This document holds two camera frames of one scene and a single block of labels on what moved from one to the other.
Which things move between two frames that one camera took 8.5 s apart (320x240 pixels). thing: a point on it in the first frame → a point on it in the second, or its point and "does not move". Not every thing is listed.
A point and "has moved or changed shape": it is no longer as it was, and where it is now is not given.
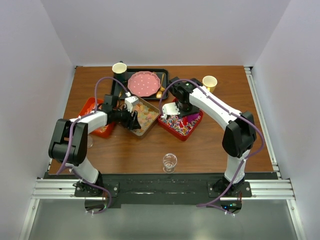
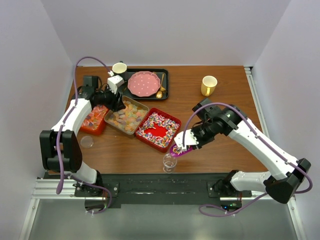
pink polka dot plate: x=143 y=84 does not move
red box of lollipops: x=179 y=127 has moved or changed shape
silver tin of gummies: x=147 y=114 has moved or changed shape
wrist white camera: x=169 y=108 → x=190 y=139
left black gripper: x=131 y=122 → x=116 y=103
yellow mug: x=210 y=82 does not move
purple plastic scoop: x=191 y=118 → x=176 y=151
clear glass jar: x=169 y=161 does not move
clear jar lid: x=89 y=141 does not move
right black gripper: x=195 y=110 → x=200 y=142
